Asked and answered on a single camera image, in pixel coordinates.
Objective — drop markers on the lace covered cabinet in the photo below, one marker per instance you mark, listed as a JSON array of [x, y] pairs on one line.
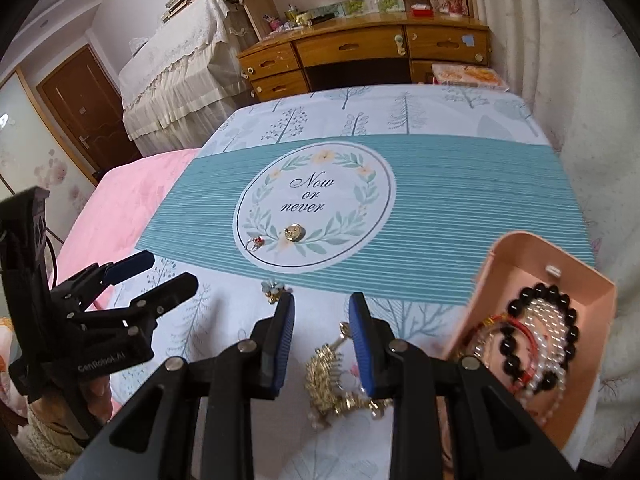
[[186, 81]]

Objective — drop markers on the tree print teal tablecloth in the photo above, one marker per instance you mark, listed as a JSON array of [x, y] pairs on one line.
[[401, 189]]

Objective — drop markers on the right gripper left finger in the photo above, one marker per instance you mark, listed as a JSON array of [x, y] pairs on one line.
[[204, 405]]

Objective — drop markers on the gold round pendant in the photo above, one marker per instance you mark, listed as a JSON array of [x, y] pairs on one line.
[[294, 232]]

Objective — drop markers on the flower bee brooch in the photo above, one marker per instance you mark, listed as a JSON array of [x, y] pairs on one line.
[[273, 290]]

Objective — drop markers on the pink jewelry tray box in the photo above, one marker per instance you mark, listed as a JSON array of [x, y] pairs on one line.
[[539, 320]]

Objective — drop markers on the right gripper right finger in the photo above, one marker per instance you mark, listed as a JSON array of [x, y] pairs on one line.
[[442, 408]]

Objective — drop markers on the red small box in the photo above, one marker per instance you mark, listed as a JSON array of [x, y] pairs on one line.
[[421, 10]]

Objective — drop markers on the gold comb hair crown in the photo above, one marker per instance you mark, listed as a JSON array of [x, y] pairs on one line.
[[328, 398]]

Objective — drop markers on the pink blanket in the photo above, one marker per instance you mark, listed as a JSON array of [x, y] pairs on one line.
[[118, 210]]

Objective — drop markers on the wooden desk with drawers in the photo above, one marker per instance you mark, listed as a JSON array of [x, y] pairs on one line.
[[384, 48]]

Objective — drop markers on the brown wooden door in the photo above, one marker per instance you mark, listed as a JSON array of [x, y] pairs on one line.
[[89, 110]]

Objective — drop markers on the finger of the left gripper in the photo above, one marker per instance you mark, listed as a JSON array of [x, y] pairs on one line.
[[123, 270], [165, 297]]

